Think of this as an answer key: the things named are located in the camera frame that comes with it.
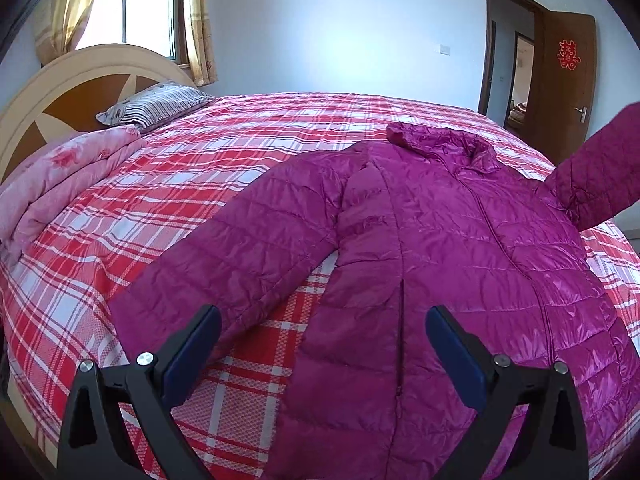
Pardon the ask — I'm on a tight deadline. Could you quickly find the magenta quilted down jacket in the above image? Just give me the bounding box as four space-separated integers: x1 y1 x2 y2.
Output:
110 104 639 479

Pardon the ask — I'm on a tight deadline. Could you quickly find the red white plaid bedsheet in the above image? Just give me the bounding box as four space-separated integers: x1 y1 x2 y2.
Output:
0 91 640 480

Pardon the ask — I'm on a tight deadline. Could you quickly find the pink floral folded quilt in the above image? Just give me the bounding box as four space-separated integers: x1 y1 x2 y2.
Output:
1 125 145 268

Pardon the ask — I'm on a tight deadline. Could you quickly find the striped grey pillow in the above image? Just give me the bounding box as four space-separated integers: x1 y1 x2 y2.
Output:
96 81 215 134

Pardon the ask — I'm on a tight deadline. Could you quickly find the beige wooden headboard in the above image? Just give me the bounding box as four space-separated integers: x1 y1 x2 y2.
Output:
1 44 194 179

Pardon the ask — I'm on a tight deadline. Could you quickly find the red double happiness sticker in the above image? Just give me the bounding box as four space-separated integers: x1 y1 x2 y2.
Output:
556 39 582 72

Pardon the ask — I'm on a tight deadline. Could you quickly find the brown wooden door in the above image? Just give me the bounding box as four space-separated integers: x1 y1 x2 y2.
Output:
526 11 598 165

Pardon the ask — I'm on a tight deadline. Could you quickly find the yellow curtain right side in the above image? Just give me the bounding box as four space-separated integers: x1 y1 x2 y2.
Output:
183 0 217 87

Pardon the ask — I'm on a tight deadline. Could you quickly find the yellow curtain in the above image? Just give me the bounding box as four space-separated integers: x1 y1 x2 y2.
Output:
183 0 217 87
32 0 94 66

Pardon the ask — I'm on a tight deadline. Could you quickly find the yellow curtain left side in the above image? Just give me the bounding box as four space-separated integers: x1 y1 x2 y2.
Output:
32 0 94 66

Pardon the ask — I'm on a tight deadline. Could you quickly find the silver door handle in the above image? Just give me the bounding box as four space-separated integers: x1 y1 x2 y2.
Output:
575 106 588 124

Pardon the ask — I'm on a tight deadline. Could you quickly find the window with metal frame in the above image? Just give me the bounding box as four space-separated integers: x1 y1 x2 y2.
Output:
78 0 188 64

